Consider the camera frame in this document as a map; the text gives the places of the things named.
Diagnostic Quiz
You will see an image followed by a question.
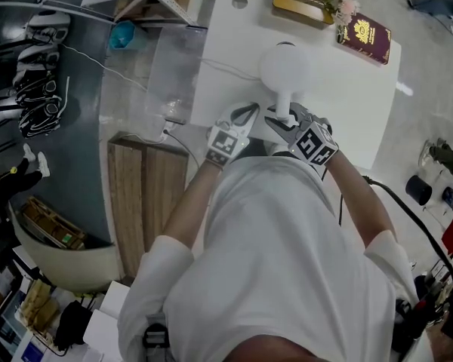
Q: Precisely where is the clear plastic floor mat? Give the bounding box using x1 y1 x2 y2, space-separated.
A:
145 26 213 122

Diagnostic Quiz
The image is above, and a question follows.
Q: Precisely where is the maroon gold-printed book box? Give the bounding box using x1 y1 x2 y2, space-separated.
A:
335 11 393 66

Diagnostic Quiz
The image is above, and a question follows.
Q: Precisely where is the person's left forearm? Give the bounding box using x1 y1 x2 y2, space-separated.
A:
161 159 227 243

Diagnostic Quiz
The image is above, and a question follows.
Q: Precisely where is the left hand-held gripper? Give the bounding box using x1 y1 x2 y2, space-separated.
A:
205 102 261 170

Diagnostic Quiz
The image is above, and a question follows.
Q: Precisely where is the white kettle power cable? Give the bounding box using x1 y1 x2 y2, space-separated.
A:
200 57 263 81

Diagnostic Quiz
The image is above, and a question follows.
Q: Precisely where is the thick black hose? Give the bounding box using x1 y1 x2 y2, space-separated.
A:
361 174 453 292

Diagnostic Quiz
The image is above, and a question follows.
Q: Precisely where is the person's right forearm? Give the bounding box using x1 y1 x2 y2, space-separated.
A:
323 149 398 249

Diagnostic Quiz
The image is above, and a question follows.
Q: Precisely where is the white power strip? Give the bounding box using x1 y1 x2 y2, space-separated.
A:
149 115 175 143

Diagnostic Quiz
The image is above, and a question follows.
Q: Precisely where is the black bag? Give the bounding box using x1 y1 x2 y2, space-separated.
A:
54 300 94 351

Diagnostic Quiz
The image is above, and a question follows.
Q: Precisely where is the wooden pallet board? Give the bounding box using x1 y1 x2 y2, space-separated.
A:
106 134 190 275

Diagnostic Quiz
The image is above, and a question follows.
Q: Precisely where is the yellow wooden tissue box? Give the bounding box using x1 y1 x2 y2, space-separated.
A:
272 0 336 26

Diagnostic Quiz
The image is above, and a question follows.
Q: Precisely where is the black round bin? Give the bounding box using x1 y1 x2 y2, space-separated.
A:
405 174 433 207

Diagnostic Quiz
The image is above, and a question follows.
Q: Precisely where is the white cardboard box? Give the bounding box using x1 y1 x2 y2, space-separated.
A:
82 280 131 354

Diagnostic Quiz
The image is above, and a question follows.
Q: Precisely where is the pile of black white backpacks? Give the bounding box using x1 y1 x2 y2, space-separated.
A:
14 11 72 140

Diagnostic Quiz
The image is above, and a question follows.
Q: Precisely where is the pink artificial flower bunch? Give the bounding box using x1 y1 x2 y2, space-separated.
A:
319 0 362 37

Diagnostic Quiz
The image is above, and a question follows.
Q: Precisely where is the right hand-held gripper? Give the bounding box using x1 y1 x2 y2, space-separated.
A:
263 102 341 167

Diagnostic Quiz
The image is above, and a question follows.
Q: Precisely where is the teal waste bin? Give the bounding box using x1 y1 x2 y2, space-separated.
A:
109 20 137 51

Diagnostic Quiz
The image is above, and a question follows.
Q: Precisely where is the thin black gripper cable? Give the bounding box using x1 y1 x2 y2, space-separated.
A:
322 165 345 227

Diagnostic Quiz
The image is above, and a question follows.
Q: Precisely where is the person's white shirt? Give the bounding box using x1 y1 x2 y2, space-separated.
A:
116 152 420 362

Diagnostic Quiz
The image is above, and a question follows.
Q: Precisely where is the white floor cable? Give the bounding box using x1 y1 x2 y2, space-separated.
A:
62 42 149 92

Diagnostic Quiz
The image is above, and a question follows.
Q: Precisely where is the white curved tub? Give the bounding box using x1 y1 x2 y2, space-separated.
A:
8 197 119 292

